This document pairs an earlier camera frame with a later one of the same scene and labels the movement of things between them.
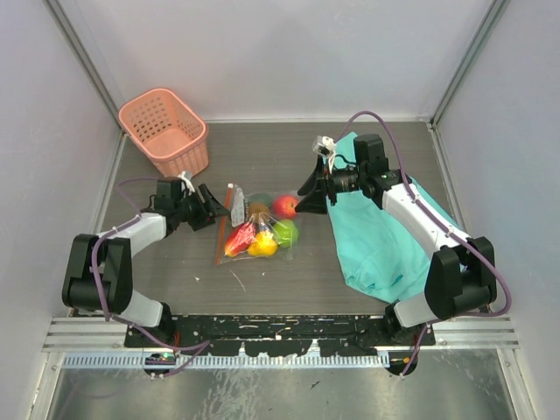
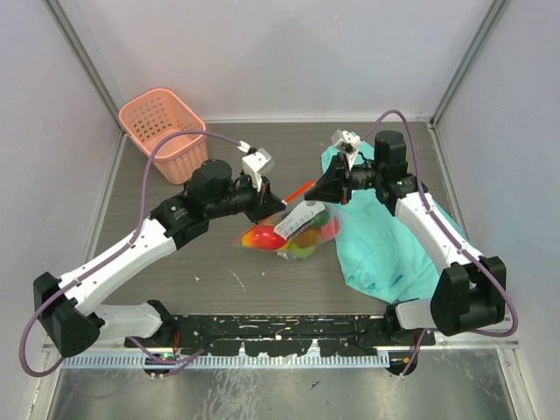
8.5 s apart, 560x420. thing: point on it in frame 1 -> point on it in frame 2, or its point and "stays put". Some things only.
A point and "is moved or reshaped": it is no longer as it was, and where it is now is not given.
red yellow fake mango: [241, 241] -> [263, 237]
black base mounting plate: [280, 335] stays put
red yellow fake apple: [283, 206] -> [329, 231]
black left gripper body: [194, 212] -> [245, 196]
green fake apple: [285, 233] -> [299, 251]
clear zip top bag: [258, 225] is moved or reshaped
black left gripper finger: [213, 205] -> [269, 204]
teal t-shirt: [377, 256] stays put
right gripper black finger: [317, 181] -> [335, 185]
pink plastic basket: [167, 131] stays put
